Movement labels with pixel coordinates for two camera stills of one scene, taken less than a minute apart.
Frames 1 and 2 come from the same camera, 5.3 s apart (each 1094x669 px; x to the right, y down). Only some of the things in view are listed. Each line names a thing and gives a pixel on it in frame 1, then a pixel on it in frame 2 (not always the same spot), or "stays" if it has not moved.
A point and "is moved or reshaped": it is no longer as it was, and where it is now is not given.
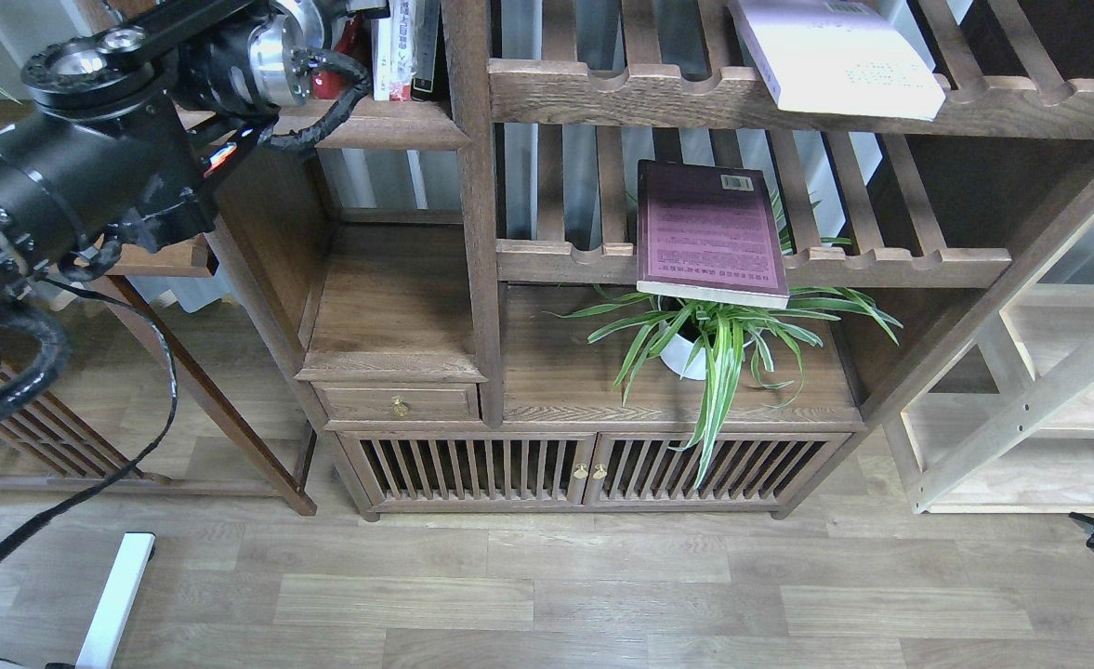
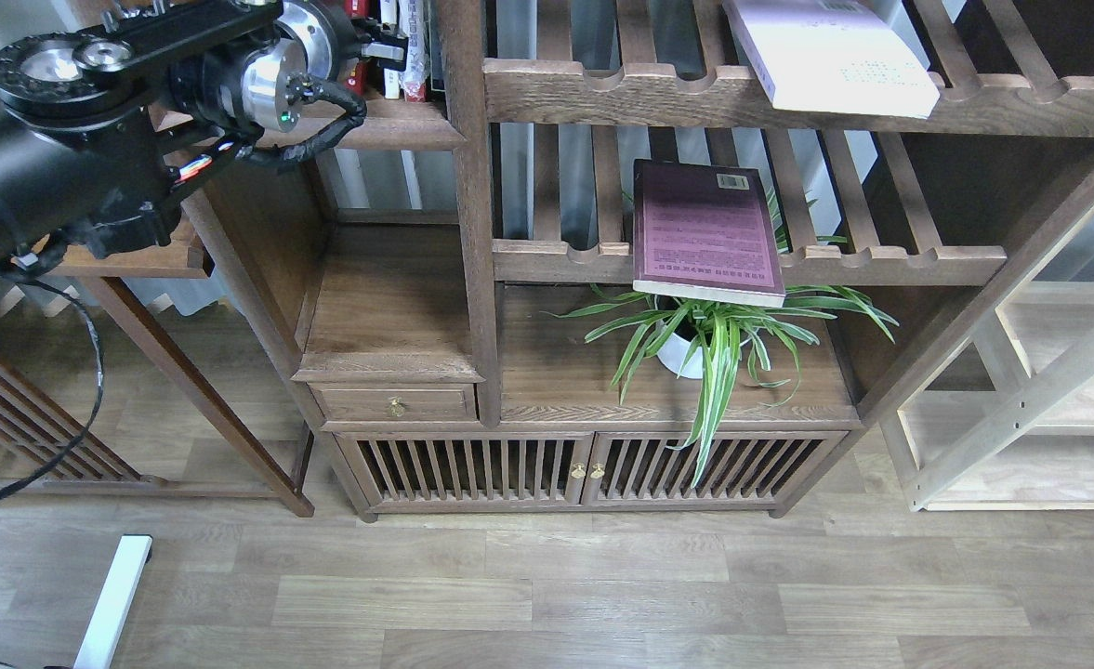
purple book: (707, 233) stays
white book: (840, 57) stays
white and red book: (402, 44) is moved or reshaped
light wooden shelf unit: (1038, 413) stays
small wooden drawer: (398, 400) stays
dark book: (426, 16) is moved or reshaped
